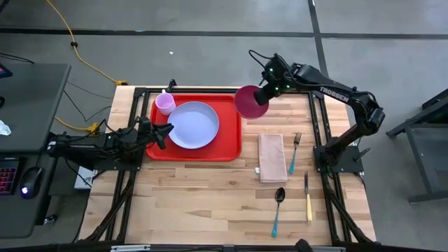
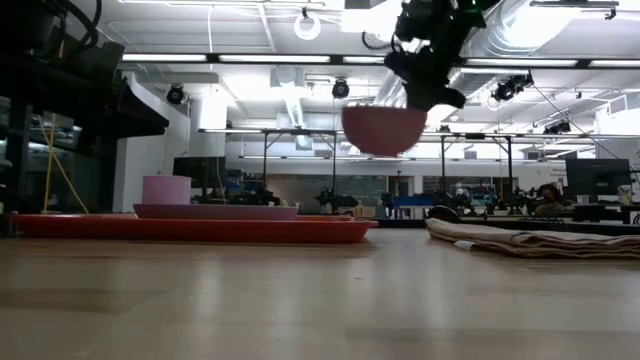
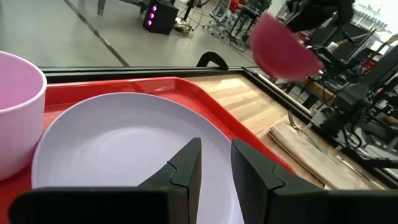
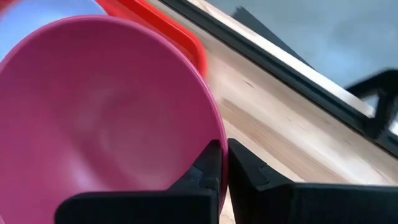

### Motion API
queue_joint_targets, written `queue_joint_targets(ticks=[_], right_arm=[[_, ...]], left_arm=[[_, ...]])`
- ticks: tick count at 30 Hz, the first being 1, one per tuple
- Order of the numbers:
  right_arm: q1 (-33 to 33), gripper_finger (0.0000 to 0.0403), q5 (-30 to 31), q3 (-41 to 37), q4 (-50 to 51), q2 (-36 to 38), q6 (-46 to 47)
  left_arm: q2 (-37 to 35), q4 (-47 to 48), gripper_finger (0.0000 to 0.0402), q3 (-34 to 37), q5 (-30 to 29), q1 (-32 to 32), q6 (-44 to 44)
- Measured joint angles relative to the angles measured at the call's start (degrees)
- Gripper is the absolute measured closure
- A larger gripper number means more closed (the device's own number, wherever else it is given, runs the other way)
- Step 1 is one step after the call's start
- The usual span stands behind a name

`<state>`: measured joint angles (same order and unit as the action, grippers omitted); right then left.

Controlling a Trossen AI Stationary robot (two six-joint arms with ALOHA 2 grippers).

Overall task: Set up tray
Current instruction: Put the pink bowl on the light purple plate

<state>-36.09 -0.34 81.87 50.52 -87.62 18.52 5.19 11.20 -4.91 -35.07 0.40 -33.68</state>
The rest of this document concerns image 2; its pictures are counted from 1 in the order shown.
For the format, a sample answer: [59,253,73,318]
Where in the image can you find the silver ventilation duct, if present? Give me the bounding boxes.
[442,0,556,105]

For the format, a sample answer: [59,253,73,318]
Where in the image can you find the black computer monitor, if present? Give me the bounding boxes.
[564,158,632,197]
[172,156,227,190]

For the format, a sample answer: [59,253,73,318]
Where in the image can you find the yellow cable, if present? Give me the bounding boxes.
[37,112,90,216]

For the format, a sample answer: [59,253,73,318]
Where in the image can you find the red plastic tray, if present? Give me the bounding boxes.
[9,213,379,245]

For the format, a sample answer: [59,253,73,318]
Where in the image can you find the black arched frame bracket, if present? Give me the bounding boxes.
[427,204,464,224]

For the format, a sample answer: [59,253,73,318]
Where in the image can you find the beige cloth napkin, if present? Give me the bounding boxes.
[424,217,640,260]

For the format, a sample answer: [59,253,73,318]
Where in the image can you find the light pink plastic mug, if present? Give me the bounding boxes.
[141,175,193,205]

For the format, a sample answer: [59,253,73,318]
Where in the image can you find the lilac plastic plate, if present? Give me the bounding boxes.
[132,203,300,221]

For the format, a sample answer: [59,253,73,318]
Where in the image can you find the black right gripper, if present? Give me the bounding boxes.
[383,39,467,112]

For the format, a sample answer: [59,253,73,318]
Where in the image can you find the pink plastic bowl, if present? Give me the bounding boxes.
[341,104,429,158]

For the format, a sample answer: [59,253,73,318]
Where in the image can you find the blue storage bin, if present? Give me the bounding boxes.
[392,194,434,209]

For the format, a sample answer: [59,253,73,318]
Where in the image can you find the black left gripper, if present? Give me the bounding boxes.
[69,42,171,156]

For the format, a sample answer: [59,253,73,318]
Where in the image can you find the person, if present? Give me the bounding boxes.
[533,183,571,217]

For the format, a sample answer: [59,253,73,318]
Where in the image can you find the black metal table frame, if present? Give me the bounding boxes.
[374,215,640,236]

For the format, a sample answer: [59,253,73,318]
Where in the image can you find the black station frame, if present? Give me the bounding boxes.
[414,132,596,204]
[199,128,341,194]

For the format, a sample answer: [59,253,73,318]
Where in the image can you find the white ceiling ring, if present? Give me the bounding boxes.
[293,12,322,41]

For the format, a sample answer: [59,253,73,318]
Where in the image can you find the overhead light bar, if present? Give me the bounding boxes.
[122,52,640,70]

